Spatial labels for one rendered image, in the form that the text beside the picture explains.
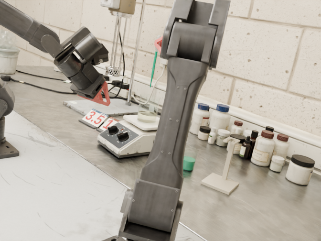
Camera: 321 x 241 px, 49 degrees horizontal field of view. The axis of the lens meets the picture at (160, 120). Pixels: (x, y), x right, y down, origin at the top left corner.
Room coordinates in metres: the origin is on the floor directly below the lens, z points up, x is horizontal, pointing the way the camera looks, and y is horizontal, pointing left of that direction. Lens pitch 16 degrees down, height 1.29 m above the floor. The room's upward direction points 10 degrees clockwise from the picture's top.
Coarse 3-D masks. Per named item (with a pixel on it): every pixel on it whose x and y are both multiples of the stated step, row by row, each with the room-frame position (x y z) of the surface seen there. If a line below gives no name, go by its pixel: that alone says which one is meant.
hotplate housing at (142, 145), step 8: (128, 128) 1.01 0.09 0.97; (136, 128) 1.01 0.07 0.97; (144, 136) 0.97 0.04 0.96; (152, 136) 0.99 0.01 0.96; (104, 144) 0.97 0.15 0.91; (112, 144) 0.95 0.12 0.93; (128, 144) 0.94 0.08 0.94; (136, 144) 0.95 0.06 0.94; (144, 144) 0.97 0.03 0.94; (152, 144) 0.99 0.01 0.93; (112, 152) 0.94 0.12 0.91; (120, 152) 0.92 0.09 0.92; (128, 152) 0.93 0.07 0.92; (136, 152) 0.95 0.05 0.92; (144, 152) 0.98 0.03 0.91
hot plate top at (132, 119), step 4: (124, 116) 1.05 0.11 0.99; (128, 116) 1.06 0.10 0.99; (132, 116) 1.07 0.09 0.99; (136, 116) 1.07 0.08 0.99; (128, 120) 1.03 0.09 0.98; (132, 120) 1.02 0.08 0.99; (136, 120) 1.03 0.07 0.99; (156, 120) 1.07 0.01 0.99; (136, 124) 1.00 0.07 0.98; (140, 124) 1.00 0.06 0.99; (144, 124) 1.00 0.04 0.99; (148, 124) 1.01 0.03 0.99; (152, 124) 1.02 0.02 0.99; (156, 124) 1.02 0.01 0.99; (140, 128) 0.98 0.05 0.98; (144, 128) 0.97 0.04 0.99; (148, 128) 0.98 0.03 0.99; (152, 128) 0.99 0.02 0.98; (156, 128) 1.00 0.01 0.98
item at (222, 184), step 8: (232, 144) 0.85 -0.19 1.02; (232, 152) 0.89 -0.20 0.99; (224, 168) 0.89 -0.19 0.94; (208, 176) 0.89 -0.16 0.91; (216, 176) 0.90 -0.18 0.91; (224, 176) 0.89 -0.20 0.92; (208, 184) 0.84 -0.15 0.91; (216, 184) 0.85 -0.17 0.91; (224, 184) 0.86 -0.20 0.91; (232, 184) 0.87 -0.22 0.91; (224, 192) 0.82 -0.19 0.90
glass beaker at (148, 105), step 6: (144, 96) 1.06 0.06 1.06; (150, 96) 1.07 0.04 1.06; (156, 96) 1.06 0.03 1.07; (144, 102) 1.01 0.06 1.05; (150, 102) 1.01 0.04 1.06; (156, 102) 1.02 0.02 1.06; (144, 108) 1.01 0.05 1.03; (150, 108) 1.01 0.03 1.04; (156, 108) 1.02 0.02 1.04; (138, 114) 1.02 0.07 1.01; (144, 114) 1.01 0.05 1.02; (150, 114) 1.01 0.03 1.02; (156, 114) 1.03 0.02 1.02; (138, 120) 1.02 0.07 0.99; (144, 120) 1.01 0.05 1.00; (150, 120) 1.01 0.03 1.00
